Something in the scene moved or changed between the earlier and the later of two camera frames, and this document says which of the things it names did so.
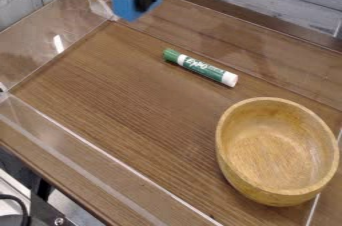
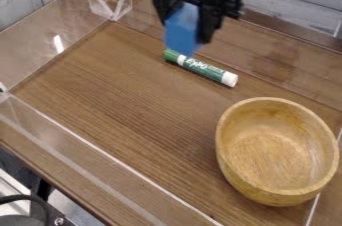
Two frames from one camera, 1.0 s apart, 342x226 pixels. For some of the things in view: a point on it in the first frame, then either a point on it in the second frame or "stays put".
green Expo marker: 200,67 stays put
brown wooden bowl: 277,151 stays put
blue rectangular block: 125,5 -> 182,29
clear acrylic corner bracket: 99,4 stays put
